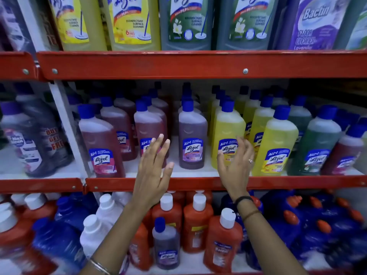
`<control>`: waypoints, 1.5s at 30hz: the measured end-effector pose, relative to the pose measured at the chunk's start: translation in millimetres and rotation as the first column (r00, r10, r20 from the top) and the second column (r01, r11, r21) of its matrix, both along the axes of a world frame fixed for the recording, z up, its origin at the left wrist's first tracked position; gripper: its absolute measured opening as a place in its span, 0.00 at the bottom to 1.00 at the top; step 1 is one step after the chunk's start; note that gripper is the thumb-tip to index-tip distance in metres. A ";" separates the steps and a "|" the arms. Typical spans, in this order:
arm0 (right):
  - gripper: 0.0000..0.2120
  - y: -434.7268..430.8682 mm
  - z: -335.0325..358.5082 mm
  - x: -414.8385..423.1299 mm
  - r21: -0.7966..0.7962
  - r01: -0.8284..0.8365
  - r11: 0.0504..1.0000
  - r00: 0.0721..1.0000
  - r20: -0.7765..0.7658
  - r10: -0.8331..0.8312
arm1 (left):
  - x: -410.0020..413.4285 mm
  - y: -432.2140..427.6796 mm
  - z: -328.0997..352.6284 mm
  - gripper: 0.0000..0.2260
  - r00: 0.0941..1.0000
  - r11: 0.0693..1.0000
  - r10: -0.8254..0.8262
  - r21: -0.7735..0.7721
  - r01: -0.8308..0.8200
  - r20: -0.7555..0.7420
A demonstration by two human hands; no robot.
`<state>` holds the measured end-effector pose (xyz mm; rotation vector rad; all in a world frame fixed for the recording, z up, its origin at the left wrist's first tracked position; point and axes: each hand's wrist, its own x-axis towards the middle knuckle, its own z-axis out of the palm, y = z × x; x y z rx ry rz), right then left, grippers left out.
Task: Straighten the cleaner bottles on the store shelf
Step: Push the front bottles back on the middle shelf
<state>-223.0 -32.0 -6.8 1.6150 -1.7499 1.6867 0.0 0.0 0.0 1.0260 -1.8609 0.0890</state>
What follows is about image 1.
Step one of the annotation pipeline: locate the person's left hand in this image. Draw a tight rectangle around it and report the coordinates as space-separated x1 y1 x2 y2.
130 134 174 209

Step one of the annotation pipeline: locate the person's right hand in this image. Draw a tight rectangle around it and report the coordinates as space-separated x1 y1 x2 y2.
217 136 255 201

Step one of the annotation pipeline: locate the person's right forearm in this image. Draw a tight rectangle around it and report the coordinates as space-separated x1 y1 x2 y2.
235 196 309 275

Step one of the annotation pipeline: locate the person's left forearm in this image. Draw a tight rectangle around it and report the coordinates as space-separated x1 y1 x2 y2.
80 201 158 275

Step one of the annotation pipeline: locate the purple blue-capped cleaner bottle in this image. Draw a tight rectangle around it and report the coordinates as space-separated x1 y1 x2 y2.
178 100 208 170
178 88 202 115

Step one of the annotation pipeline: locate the white plastic bottle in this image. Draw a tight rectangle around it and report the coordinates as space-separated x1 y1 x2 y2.
79 214 113 259
111 192 133 208
95 194 124 228

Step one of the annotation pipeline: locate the brown thread wrist band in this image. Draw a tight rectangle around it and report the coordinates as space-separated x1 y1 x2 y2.
241 210 262 222

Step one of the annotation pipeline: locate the group of orange white-capped bottles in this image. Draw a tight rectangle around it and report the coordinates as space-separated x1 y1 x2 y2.
128 190 244 273

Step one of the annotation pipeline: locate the row of yellow cleaner bottles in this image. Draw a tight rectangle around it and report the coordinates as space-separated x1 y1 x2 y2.
207 85 299 177

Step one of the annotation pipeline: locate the small purple cleaner bottle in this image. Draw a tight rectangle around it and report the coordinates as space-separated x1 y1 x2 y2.
152 217 181 270

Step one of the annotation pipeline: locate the group of pink cleaner bottles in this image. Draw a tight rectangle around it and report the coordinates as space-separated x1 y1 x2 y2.
67 88 170 178

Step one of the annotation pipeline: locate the green blue-capped cleaner bottle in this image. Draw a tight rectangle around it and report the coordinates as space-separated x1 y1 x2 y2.
288 95 312 146
271 89 289 109
287 105 342 176

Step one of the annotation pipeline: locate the blue blue-capped bottle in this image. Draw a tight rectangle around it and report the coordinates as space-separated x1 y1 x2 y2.
54 193 99 232
31 217 87 275

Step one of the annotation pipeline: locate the group of blue orange-capped bottles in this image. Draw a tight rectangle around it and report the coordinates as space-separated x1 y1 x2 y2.
220 189 367 271

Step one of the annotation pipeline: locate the silver bangle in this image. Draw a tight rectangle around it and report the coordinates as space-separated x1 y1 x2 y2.
88 258 112 275

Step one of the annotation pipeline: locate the single pink blue-capped bottle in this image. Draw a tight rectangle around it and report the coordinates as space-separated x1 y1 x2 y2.
320 124 367 176

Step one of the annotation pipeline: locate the dark purple-capped cleaner bottle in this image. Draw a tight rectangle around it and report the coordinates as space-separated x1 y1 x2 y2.
0 101 57 178
15 82 74 168

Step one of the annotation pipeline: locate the large orange white-capped bottle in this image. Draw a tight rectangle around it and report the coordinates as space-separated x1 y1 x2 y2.
0 203 59 275
22 193 58 222

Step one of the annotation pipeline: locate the large green cleaner bottle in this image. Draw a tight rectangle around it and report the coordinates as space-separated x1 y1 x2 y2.
158 0 214 51
216 0 281 51

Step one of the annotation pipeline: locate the large yellow cleaner bottle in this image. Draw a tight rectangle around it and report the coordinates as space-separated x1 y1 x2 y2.
48 0 108 52
101 0 162 51

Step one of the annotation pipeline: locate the large lavender floor cleaner bottle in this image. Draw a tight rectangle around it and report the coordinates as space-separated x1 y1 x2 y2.
276 0 360 51

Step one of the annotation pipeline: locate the large pale green bottle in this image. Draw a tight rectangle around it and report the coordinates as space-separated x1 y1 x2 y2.
345 8 367 50

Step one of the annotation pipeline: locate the large dark cleaner bottle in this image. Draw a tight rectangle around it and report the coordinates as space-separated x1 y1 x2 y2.
0 0 37 52

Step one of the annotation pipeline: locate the long red shelf rail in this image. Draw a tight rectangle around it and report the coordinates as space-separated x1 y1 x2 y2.
85 175 367 193
37 50 367 81

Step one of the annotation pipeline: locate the white shelf upright post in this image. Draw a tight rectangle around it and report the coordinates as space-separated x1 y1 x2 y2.
16 0 92 179

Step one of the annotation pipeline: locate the short red shelf rail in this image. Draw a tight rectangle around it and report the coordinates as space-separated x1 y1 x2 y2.
0 51 38 81
0 177 84 194

